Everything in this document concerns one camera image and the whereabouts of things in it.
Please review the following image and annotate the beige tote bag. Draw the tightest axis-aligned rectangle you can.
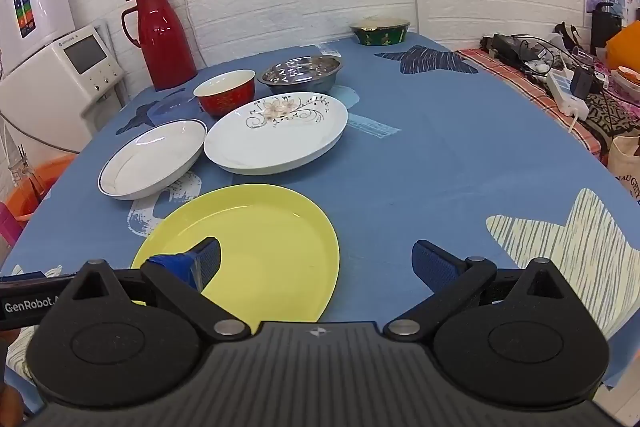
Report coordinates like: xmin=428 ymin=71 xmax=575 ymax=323
xmin=607 ymin=136 xmax=640 ymax=208

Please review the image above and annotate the white power strip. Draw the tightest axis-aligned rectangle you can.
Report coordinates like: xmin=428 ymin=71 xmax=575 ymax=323
xmin=546 ymin=69 xmax=591 ymax=118

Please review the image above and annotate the white water dispenser with screen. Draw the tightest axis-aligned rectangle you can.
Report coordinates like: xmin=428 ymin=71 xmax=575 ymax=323
xmin=0 ymin=21 xmax=126 ymax=158

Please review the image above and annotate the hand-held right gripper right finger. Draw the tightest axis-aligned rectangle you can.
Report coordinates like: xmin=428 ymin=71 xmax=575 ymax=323
xmin=384 ymin=239 xmax=576 ymax=342

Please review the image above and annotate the clear glass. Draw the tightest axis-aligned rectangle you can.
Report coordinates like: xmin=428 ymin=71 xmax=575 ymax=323
xmin=7 ymin=144 xmax=48 ymax=202

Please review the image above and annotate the red bowl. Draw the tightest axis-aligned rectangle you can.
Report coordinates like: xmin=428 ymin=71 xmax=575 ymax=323
xmin=193 ymin=70 xmax=257 ymax=118

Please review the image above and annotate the white floral plate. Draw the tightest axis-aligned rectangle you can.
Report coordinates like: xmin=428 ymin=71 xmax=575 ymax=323
xmin=203 ymin=92 xmax=349 ymax=176

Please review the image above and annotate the dark patterned cloth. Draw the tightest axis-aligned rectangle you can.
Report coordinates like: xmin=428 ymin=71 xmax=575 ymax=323
xmin=585 ymin=92 xmax=640 ymax=148

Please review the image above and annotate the white blue-rimmed plate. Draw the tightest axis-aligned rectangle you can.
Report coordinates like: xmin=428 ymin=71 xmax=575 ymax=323
xmin=98 ymin=119 xmax=208 ymax=200

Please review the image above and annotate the red plaid cloth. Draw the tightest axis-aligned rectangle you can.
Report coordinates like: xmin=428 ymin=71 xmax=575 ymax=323
xmin=457 ymin=48 xmax=608 ymax=155

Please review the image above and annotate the orange plastic basin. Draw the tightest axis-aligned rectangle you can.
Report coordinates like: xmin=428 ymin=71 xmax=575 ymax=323
xmin=6 ymin=153 xmax=76 ymax=223

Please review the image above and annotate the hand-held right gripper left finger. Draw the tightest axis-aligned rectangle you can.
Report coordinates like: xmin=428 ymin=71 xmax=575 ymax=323
xmin=60 ymin=236 xmax=252 ymax=342

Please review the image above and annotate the bowl with orange food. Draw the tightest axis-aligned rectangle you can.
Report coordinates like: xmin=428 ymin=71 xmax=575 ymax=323
xmin=612 ymin=66 xmax=640 ymax=100

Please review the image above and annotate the black power adapter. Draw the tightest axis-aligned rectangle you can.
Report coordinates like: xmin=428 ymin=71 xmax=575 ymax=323
xmin=570 ymin=66 xmax=596 ymax=100

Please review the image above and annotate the red thermos jug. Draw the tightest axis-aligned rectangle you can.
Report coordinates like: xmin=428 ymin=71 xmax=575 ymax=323
xmin=121 ymin=0 xmax=198 ymax=92

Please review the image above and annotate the green patterned bowl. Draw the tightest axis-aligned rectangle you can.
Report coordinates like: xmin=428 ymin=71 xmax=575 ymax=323
xmin=349 ymin=18 xmax=411 ymax=46

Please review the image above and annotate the black charger device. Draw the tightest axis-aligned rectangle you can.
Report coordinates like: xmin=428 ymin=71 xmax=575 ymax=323
xmin=482 ymin=33 xmax=526 ymax=62

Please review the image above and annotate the stainless steel bowl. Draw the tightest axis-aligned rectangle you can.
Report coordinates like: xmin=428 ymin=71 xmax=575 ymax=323
xmin=258 ymin=55 xmax=345 ymax=96

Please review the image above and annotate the yellow plate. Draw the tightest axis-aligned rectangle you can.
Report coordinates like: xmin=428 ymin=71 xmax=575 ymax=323
xmin=131 ymin=184 xmax=341 ymax=324

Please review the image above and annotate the blue printed tablecloth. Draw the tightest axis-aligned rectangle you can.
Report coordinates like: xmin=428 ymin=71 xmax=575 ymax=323
xmin=0 ymin=34 xmax=640 ymax=408

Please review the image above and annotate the pink plastic item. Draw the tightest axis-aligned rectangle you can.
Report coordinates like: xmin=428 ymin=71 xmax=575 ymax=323
xmin=0 ymin=202 xmax=23 ymax=248

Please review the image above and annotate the orange bag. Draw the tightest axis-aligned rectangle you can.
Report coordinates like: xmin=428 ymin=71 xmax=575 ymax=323
xmin=605 ymin=21 xmax=640 ymax=72

